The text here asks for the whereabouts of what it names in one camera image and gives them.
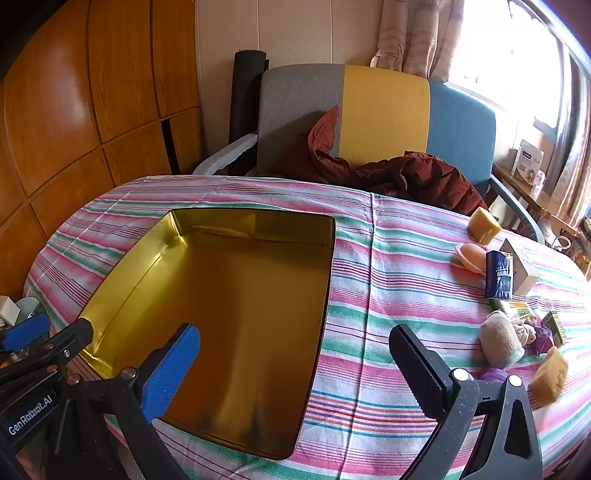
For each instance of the white socks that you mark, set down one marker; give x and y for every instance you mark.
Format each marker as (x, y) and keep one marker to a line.
(498, 341)

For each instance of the striped pink green tablecloth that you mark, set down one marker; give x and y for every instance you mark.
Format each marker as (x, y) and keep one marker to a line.
(392, 286)

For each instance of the grey yellow blue sofa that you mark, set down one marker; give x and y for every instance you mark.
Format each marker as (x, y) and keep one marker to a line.
(383, 106)

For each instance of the green cardboard box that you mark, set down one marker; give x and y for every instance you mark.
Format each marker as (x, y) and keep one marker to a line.
(556, 325)

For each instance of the small white box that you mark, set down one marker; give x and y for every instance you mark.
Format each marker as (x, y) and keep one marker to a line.
(8, 310)

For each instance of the small purple object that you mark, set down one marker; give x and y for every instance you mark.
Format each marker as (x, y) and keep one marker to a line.
(491, 372)

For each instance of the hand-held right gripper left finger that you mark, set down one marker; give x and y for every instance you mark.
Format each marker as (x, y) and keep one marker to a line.
(171, 371)

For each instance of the dark red jacket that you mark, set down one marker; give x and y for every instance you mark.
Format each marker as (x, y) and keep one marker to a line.
(415, 180)

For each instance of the beige patterned curtain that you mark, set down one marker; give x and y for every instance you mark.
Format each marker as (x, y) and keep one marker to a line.
(415, 37)

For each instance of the clear glass jar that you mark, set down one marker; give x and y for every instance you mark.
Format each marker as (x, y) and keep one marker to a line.
(28, 307)

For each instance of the gold metal tin box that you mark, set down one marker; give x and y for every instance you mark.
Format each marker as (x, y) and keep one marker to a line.
(221, 300)

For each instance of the wooden side table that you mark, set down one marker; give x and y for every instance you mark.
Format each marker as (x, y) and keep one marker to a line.
(540, 198)

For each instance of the window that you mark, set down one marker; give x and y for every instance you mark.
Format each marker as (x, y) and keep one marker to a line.
(503, 50)

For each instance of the white cardboard box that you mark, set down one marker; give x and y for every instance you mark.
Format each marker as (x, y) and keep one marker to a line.
(524, 272)

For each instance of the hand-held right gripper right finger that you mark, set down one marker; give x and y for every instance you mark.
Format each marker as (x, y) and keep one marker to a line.
(422, 374)

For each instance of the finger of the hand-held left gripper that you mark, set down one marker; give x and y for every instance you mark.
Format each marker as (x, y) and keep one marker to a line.
(69, 340)
(25, 331)

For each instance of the yellow noodle packet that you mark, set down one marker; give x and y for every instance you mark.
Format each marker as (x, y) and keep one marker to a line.
(515, 308)

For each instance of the white carton with picture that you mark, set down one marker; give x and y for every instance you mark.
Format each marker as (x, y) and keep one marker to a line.
(528, 158)

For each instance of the purple packet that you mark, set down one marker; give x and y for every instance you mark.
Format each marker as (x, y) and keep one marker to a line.
(542, 341)

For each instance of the wooden wardrobe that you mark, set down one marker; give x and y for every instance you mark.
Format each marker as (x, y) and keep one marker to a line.
(69, 115)

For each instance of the black rolled mat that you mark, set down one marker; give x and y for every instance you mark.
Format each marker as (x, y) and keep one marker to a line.
(244, 101)

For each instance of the thick yellow sponge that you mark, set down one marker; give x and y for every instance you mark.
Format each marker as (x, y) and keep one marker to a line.
(485, 226)

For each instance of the blue tissue packet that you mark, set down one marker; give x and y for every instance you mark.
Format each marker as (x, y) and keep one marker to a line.
(498, 277)

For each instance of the coarse tan sponge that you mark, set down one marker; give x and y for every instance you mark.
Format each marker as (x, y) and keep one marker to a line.
(549, 376)

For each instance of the grey striped curtain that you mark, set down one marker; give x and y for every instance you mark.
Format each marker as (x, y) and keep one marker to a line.
(575, 147)

